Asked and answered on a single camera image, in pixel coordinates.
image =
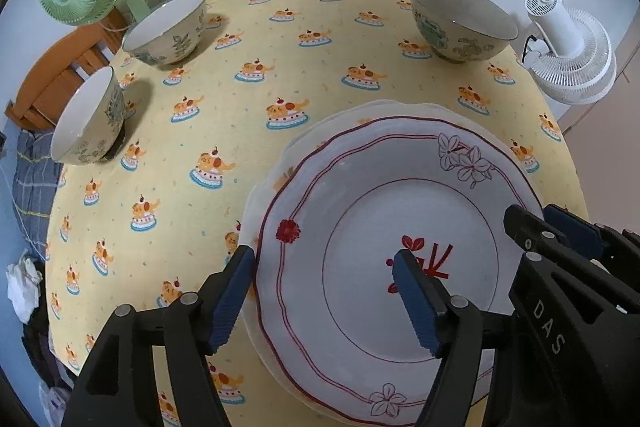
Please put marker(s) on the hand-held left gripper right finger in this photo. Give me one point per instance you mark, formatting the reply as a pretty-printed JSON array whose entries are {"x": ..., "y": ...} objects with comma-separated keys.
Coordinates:
[{"x": 417, "y": 302}]

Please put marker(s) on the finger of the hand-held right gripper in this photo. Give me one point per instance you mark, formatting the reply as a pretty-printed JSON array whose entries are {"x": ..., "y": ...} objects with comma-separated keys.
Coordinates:
[
  {"x": 525, "y": 227},
  {"x": 580, "y": 229}
]

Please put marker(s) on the green leaf print bowl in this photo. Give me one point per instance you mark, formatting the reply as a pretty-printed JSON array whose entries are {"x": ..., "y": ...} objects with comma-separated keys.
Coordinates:
[
  {"x": 82, "y": 117},
  {"x": 460, "y": 12},
  {"x": 165, "y": 27}
]

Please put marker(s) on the white crumpled cloth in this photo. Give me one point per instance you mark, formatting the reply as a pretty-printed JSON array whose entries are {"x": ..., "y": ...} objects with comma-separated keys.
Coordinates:
[{"x": 22, "y": 287}]

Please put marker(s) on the white plastic bag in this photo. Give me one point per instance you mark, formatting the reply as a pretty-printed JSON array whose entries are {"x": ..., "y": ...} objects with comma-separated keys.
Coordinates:
[{"x": 52, "y": 402}]

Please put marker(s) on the blue plaid cloth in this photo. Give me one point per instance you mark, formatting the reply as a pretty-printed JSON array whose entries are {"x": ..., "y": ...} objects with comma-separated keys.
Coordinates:
[{"x": 30, "y": 187}]

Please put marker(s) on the red patterned white plate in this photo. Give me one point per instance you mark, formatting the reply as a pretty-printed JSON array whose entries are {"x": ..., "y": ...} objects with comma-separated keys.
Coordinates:
[{"x": 375, "y": 207}]

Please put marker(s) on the dark clothing pile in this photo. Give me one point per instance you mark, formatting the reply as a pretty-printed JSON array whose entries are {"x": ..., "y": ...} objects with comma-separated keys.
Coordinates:
[{"x": 42, "y": 347}]

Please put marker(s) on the yellow printed tablecloth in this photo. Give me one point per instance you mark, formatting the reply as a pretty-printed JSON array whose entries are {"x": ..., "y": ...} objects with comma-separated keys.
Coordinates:
[{"x": 300, "y": 72}]

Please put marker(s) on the white fan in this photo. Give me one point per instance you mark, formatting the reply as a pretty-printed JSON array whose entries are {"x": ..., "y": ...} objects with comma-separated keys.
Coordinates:
[{"x": 575, "y": 57}]

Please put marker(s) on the orange wooden chair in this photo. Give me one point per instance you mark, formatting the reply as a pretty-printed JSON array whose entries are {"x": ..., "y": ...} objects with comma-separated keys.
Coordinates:
[{"x": 50, "y": 77}]

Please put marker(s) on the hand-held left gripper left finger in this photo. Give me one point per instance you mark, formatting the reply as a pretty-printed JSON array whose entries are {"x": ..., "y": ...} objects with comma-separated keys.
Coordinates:
[{"x": 230, "y": 302}]

